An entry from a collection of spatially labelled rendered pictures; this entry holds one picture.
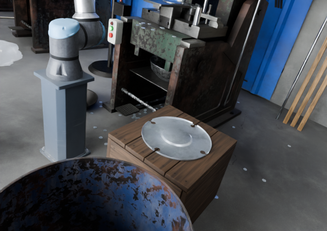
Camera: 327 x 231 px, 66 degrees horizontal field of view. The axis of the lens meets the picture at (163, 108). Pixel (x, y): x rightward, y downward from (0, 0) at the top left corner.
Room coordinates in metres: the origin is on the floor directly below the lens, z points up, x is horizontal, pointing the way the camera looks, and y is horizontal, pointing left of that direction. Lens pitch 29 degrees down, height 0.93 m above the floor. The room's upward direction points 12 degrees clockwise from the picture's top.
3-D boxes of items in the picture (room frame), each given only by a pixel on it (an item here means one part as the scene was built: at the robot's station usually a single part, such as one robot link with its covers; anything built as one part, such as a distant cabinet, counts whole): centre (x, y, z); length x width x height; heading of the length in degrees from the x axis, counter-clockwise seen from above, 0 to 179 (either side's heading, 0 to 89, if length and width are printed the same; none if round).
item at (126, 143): (0.85, -0.08, 0.18); 0.40 x 0.38 x 0.35; 147
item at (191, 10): (1.60, -0.01, 0.76); 0.15 x 0.09 x 0.05; 52
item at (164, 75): (1.61, -0.02, 0.36); 0.34 x 0.34 x 0.10
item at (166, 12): (1.47, 0.09, 0.72); 0.25 x 0.14 x 0.14; 142
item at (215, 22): (1.50, -0.15, 0.76); 0.17 x 0.06 x 0.10; 52
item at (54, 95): (1.01, 0.46, 0.23); 0.19 x 0.19 x 0.45; 59
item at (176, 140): (0.85, -0.08, 0.35); 0.29 x 0.29 x 0.01
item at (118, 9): (1.62, 0.37, 0.62); 0.10 x 0.06 x 0.20; 52
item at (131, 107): (1.50, 0.07, 0.14); 0.59 x 0.10 x 0.05; 142
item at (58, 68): (1.01, 0.46, 0.50); 0.15 x 0.15 x 0.10
